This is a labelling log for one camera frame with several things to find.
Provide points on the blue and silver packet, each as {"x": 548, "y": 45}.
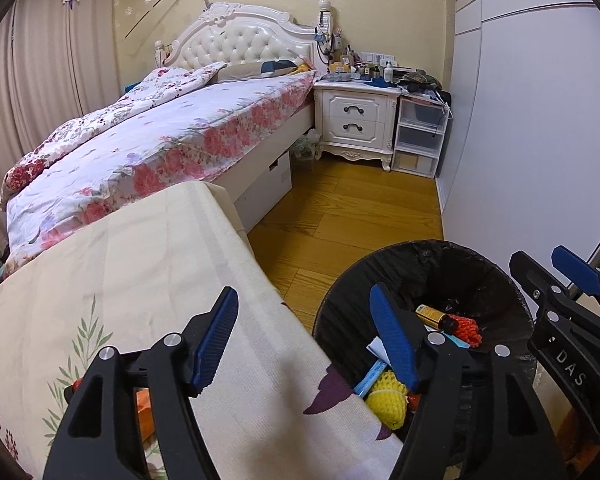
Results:
{"x": 367, "y": 382}

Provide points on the greenish bag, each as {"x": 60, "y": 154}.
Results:
{"x": 307, "y": 145}

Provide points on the orange plastic piece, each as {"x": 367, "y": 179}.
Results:
{"x": 144, "y": 405}

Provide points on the black trash bin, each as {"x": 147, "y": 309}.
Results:
{"x": 430, "y": 265}

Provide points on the cream floral tablecloth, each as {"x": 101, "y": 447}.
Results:
{"x": 130, "y": 260}

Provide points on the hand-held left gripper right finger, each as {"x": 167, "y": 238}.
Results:
{"x": 395, "y": 340}

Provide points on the lavender grey small box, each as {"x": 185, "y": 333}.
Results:
{"x": 379, "y": 349}

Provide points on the white nightstand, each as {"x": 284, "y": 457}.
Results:
{"x": 355, "y": 115}

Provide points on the floral quilt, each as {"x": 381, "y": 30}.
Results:
{"x": 105, "y": 115}

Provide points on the bed with floral quilt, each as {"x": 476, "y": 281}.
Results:
{"x": 180, "y": 135}

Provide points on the yellow bottle with black cap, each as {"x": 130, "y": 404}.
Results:
{"x": 430, "y": 314}

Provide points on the red bottle with black cap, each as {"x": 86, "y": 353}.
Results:
{"x": 465, "y": 332}

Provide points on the beige pillow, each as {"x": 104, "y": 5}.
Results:
{"x": 245, "y": 70}

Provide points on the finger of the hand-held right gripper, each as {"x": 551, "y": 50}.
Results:
{"x": 530, "y": 272}
{"x": 575, "y": 267}

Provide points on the clear plastic drawer unit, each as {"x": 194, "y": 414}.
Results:
{"x": 415, "y": 135}

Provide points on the white sliding door wardrobe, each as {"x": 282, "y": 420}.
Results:
{"x": 530, "y": 110}

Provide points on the yellow foam fruit net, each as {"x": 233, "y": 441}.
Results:
{"x": 387, "y": 400}

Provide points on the beige curtain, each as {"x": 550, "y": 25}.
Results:
{"x": 45, "y": 60}

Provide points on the cluster of bottles and jars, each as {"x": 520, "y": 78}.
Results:
{"x": 370, "y": 67}

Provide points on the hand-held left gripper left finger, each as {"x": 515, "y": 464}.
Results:
{"x": 212, "y": 345}

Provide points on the thin metal pole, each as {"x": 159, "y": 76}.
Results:
{"x": 160, "y": 0}

